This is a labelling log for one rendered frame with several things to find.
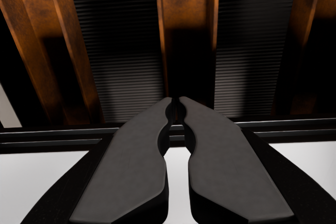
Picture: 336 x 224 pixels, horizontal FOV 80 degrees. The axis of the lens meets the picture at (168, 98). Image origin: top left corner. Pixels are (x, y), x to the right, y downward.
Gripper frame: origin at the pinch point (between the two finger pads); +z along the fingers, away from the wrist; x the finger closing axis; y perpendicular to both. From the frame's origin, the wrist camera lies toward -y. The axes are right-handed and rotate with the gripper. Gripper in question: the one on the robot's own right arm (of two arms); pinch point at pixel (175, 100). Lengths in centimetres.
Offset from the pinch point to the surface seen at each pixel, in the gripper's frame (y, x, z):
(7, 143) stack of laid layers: 8.4, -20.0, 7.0
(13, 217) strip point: 20.9, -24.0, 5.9
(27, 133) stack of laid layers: 7.8, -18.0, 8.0
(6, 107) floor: 49, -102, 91
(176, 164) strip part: 11.6, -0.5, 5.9
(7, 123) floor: 60, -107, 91
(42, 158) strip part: 9.9, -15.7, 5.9
